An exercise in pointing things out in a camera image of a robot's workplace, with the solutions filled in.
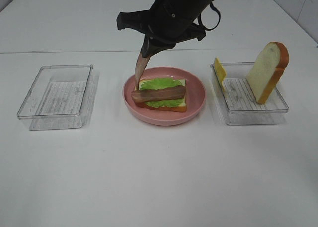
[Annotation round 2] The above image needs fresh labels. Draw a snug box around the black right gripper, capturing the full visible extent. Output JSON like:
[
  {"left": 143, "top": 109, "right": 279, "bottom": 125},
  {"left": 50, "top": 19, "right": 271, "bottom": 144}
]
[{"left": 116, "top": 0, "right": 220, "bottom": 58}]

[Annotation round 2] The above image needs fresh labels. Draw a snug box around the bacon strip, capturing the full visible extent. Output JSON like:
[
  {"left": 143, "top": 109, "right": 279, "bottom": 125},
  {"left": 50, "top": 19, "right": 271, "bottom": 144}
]
[
  {"left": 135, "top": 52, "right": 150, "bottom": 90},
  {"left": 131, "top": 85, "right": 186, "bottom": 103}
]

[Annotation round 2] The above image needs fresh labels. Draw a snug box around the green lettuce leaf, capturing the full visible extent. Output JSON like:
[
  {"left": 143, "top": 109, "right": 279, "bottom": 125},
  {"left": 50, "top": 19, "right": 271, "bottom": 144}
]
[{"left": 138, "top": 77, "right": 187, "bottom": 108}]

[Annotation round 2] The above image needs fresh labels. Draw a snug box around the bread slice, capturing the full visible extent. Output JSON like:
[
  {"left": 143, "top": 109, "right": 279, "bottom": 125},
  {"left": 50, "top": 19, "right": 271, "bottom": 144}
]
[
  {"left": 246, "top": 42, "right": 290, "bottom": 104},
  {"left": 133, "top": 78, "right": 187, "bottom": 113}
]

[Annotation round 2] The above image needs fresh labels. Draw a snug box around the pink round plate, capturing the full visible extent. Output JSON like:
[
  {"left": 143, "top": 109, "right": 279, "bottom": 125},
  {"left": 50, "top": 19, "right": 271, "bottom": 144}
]
[{"left": 123, "top": 67, "right": 206, "bottom": 126}]

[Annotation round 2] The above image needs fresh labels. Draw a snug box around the yellow cheese slice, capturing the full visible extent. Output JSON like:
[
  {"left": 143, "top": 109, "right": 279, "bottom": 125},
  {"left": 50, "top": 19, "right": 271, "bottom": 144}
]
[{"left": 213, "top": 57, "right": 227, "bottom": 91}]

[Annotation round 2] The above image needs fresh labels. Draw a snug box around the left clear plastic container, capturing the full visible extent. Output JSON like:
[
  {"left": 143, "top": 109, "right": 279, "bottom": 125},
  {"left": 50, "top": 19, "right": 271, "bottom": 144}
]
[{"left": 17, "top": 64, "right": 99, "bottom": 131}]

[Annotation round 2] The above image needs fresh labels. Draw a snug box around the clear plastic container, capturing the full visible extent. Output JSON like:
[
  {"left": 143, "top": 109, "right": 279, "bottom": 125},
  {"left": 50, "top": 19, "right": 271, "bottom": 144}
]
[
  {"left": 211, "top": 62, "right": 289, "bottom": 125},
  {"left": 17, "top": 64, "right": 99, "bottom": 131}
]

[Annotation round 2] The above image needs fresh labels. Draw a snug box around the right clear plastic container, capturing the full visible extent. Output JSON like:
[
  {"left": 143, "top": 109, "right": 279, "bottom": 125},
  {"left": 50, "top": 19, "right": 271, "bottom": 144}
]
[{"left": 211, "top": 62, "right": 289, "bottom": 125}]

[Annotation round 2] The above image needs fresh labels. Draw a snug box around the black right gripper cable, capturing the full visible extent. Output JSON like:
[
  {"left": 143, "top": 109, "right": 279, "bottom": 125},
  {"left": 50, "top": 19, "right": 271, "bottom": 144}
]
[{"left": 197, "top": 0, "right": 236, "bottom": 31}]

